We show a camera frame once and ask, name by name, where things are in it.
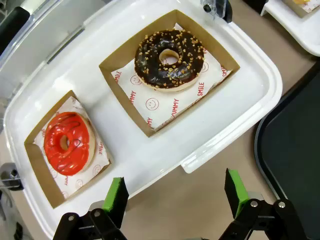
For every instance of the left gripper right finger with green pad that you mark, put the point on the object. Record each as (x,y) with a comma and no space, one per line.
(236,192)

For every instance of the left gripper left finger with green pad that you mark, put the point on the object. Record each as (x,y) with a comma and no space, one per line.
(116,197)

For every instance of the brown cardboard donut tray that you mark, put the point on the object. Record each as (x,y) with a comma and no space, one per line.
(297,8)
(40,170)
(120,92)

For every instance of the printed white paper liner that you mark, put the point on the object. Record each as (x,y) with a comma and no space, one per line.
(82,180)
(175,105)

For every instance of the chocolate nut-sprinkled donut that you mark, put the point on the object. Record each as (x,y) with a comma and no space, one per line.
(150,67)

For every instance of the red glazed donut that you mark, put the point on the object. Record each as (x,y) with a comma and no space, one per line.
(75,155)

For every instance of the black plastic serving tray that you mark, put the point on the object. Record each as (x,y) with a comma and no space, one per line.
(295,140)

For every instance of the yellow glazed donut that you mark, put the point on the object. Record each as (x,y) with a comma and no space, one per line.
(299,1)

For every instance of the left clear-lid display case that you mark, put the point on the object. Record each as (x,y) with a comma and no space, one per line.
(155,150)

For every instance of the black lid hinge knob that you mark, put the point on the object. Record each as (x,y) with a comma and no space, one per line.
(207,7)
(12,173)

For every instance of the clear display case lid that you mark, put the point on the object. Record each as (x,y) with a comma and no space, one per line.
(30,65)

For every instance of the white display case base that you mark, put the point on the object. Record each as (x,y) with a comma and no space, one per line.
(300,32)

